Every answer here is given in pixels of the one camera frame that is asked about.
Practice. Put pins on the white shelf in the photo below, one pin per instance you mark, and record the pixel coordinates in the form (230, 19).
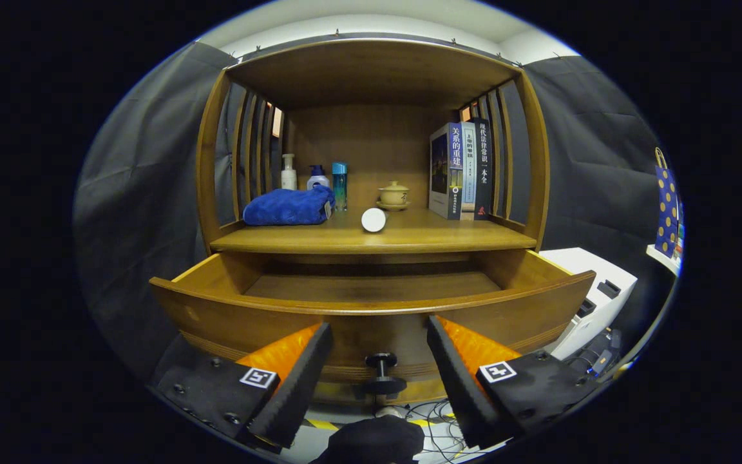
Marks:
(664, 261)

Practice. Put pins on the white pump bottle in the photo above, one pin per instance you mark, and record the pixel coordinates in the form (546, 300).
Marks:
(289, 175)

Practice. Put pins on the wooden cabinet with slatted sides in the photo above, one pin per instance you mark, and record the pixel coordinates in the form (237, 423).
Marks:
(371, 71)

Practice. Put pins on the book with blue spine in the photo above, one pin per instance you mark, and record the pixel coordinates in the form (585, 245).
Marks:
(442, 167)

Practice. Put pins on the yellow lidded tea cup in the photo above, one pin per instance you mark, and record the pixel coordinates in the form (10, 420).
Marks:
(393, 194)

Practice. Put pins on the wooden countertop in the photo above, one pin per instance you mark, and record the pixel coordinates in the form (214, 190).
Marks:
(435, 233)

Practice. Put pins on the wooden drawer with black knob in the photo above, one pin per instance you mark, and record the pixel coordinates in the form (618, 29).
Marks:
(377, 328)

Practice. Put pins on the white lotion bottle blue cap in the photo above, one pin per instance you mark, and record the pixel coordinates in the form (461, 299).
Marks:
(317, 180)

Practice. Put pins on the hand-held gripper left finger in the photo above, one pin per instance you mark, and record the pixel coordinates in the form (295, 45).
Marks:
(300, 393)

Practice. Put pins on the dark cloth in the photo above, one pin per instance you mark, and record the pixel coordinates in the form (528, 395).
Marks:
(371, 441)

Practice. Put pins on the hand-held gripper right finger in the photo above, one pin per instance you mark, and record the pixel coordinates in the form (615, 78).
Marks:
(458, 386)

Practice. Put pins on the white and green tube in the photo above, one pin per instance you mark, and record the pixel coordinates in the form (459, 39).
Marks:
(373, 220)

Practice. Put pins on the teal clear bottle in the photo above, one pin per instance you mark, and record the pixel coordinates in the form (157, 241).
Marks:
(340, 187)

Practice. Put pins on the blue folded towel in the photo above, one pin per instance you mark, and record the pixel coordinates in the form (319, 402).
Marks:
(287, 206)

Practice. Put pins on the black backdrop cloth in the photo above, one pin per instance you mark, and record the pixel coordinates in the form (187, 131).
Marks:
(139, 193)

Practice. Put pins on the blue gold-dotted gift bag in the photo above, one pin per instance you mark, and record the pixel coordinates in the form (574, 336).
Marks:
(666, 206)

